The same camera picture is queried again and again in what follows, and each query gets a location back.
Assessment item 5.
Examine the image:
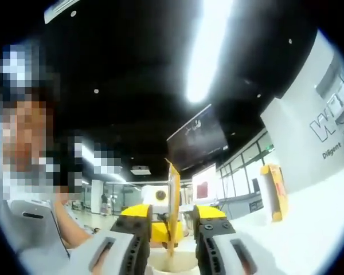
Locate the ceiling projector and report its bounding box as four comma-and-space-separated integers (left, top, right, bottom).
130, 165, 153, 175

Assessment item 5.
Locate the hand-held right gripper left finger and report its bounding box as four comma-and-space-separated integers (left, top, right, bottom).
84, 203, 154, 275

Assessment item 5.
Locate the light brown coffee powder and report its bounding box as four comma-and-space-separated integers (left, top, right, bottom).
155, 242, 196, 272

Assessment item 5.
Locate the person's grey shirt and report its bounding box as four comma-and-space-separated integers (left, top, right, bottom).
5, 200, 75, 267

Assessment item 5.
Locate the grey metal shelf rack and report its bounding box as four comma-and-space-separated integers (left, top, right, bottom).
315, 61, 344, 153

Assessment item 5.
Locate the yellow cardboard box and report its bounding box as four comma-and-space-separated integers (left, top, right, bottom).
260, 163, 289, 223

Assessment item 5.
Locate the long ceiling light strip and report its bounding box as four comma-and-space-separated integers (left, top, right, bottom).
185, 0, 235, 104

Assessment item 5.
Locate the white chest device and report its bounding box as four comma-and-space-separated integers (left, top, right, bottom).
10, 199, 54, 221

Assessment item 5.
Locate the black chest device cable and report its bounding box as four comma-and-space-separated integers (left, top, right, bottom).
49, 200, 71, 257

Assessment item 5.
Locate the black monitor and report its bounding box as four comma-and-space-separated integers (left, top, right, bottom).
251, 177, 261, 198

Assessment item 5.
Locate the white cup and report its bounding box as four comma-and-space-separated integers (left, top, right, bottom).
147, 247, 203, 275

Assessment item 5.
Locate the black labelled box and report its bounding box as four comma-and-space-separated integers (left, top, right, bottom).
249, 199, 265, 213

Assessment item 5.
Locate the yellow coffee pouch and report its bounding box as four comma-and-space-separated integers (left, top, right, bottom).
164, 158, 182, 250

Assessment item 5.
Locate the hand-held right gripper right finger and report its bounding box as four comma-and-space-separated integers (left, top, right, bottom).
192, 204, 260, 275

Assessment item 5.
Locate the hanging dark display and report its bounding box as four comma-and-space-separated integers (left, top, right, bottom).
166, 103, 229, 171

